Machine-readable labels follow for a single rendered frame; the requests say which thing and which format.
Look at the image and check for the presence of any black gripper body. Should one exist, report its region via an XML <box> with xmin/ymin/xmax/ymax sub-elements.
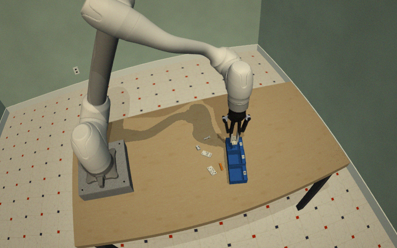
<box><xmin>227</xmin><ymin>109</ymin><xmax>246</xmax><ymax>122</ymax></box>

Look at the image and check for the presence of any white domino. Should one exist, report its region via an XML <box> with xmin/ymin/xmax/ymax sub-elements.
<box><xmin>201</xmin><ymin>150</ymin><xmax>212</xmax><ymax>158</ymax></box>
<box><xmin>207</xmin><ymin>166</ymin><xmax>217</xmax><ymax>176</ymax></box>

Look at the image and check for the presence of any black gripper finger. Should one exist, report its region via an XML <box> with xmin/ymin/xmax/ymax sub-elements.
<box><xmin>236</xmin><ymin>115</ymin><xmax>251</xmax><ymax>143</ymax></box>
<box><xmin>222</xmin><ymin>115</ymin><xmax>236</xmax><ymax>143</ymax></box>

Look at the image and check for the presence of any blue rack of labelled bins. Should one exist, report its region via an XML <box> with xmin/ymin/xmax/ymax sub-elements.
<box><xmin>225</xmin><ymin>137</ymin><xmax>248</xmax><ymax>184</ymax></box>

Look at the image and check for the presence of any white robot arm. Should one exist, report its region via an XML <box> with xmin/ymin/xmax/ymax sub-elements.
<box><xmin>71</xmin><ymin>0</ymin><xmax>253</xmax><ymax>188</ymax></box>

